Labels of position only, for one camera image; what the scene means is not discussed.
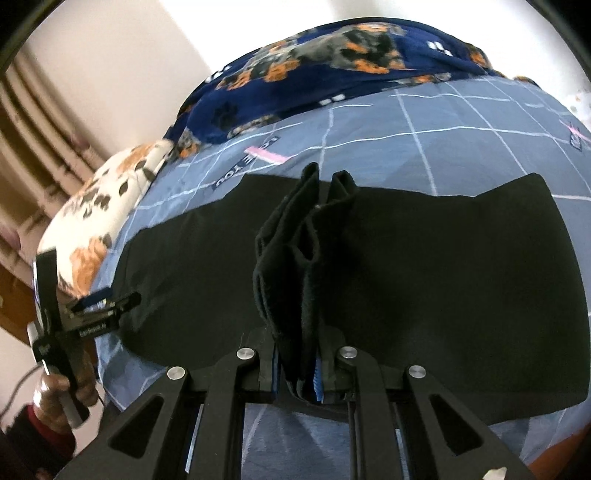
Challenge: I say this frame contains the black pants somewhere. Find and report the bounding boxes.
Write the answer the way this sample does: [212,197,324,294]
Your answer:
[111,162,587,423]

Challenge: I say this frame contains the wooden bed frame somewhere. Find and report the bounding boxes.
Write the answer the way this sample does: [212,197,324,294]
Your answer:
[526,434,591,480]

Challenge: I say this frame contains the person's left hand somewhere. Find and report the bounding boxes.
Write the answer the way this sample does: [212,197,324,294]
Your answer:
[34,355,99,435]

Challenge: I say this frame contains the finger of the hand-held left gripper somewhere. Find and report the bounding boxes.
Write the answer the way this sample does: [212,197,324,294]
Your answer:
[69,288,142,317]
[68,311,122,343]

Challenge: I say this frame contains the blue checked bed sheet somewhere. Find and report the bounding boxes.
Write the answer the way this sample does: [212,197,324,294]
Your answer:
[88,74,591,480]

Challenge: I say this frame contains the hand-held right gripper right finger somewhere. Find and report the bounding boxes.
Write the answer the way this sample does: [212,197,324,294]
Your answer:
[314,328,546,480]

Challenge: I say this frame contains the navy dog print blanket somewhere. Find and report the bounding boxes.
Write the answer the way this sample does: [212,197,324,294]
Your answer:
[164,21,541,160]

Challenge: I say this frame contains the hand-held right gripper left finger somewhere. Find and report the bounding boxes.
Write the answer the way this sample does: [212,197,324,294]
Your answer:
[55,329,281,480]

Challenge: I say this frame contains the white dog print pillow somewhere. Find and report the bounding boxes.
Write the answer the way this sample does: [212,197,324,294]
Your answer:
[37,141,175,298]

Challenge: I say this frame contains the beige curtain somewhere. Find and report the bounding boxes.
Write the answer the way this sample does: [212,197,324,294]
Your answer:
[0,46,122,261]

